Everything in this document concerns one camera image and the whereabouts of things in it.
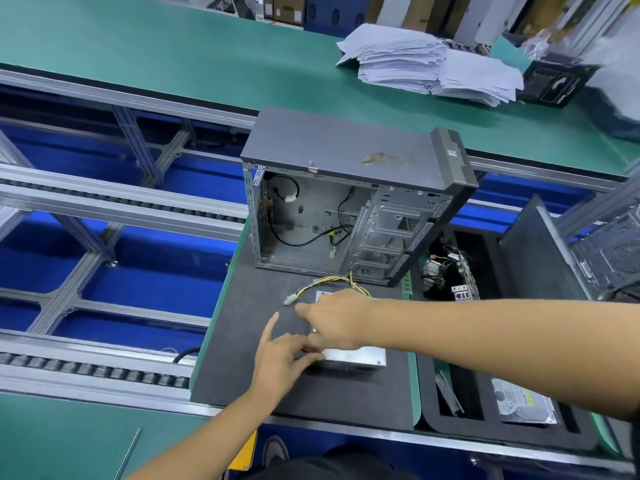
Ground black foam tray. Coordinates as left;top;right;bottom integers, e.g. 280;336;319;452
412;229;601;454

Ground stack of white papers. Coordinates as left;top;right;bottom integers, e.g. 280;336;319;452
335;23;526;108

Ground person's left hand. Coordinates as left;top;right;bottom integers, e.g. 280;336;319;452
248;311;326;406

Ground silver power supply unit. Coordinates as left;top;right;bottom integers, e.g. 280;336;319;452
318;349;388;372

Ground silver hard drive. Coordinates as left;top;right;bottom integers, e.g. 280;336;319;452
490;377;559;426

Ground person's left forearm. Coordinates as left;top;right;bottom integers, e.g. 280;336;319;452
125;389;276;480

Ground grey computer tower case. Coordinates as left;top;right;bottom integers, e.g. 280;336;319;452
568;199;640;301
240;107;480;288

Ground person's right hand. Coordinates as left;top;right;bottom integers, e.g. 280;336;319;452
294;287;386;353

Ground dark grey case side panel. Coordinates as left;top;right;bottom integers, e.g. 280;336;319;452
498;195;596;301

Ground black electric screwdriver with cable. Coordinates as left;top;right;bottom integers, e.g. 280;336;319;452
113;427;144;480

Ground stack of brown cardboard boxes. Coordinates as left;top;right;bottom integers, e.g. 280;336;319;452
262;0;307;26

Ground person's left shoe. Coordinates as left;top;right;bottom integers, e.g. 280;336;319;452
263;435;291;466

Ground yellow box with green button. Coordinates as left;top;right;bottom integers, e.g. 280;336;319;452
228;429;259;473

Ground processor cooler with fan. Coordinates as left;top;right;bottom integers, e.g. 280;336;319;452
420;255;459;291

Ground person's right forearm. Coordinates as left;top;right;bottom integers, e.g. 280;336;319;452
375;297;640;421

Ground clear plastic bag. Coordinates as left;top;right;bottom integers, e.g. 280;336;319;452
580;0;640;141

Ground black cardboard box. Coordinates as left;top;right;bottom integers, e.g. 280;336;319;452
515;53;601;108

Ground person's black trousers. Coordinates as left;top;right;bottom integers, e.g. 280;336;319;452
255;449;421;480

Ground silver optical drive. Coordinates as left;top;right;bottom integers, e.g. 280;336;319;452
315;289;388;368

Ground power supply circuit board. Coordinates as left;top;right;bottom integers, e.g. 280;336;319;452
282;273;373;307

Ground aluminium conveyor frame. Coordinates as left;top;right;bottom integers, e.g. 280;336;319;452
0;65;640;476

